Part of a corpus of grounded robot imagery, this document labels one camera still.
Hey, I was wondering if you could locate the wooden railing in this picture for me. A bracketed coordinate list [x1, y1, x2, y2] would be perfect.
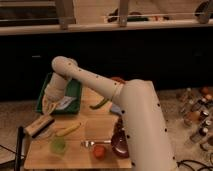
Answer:
[0, 0, 213, 35]

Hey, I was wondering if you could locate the white green packet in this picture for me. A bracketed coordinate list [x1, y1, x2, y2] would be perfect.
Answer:
[56, 96, 76, 110]

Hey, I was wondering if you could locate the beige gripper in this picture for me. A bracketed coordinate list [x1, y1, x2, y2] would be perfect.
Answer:
[42, 73, 68, 115]

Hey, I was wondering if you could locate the spice jars group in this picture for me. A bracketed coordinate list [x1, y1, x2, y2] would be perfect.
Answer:
[178, 87, 213, 143]

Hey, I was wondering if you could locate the wooden black board eraser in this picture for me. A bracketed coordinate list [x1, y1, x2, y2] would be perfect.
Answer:
[24, 115, 54, 138]

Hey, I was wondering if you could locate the yellow banana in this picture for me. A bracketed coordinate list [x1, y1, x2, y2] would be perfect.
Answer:
[56, 122, 81, 137]

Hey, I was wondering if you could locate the green paper cup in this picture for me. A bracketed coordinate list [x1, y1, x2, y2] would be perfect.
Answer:
[50, 137, 66, 154]

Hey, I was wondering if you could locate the dark red bowl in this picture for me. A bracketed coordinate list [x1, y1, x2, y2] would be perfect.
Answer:
[111, 118, 129, 158]

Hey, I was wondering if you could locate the green tray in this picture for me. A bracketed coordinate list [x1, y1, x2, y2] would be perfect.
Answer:
[36, 73, 82, 115]

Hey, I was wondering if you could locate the black cable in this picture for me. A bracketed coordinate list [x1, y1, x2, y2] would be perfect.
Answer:
[176, 159, 213, 171]

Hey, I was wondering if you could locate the silver spoon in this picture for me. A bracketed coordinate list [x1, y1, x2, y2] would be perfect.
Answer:
[81, 140, 111, 148]

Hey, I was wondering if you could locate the black stand left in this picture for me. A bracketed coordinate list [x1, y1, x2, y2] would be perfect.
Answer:
[14, 126, 24, 171]

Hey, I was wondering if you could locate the red tomato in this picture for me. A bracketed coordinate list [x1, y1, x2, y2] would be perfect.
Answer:
[93, 145, 106, 160]

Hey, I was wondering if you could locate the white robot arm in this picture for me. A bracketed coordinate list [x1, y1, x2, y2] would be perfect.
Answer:
[42, 56, 179, 171]

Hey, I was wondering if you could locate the green chili pepper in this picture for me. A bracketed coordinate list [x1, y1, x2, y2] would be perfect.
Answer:
[89, 98, 109, 110]

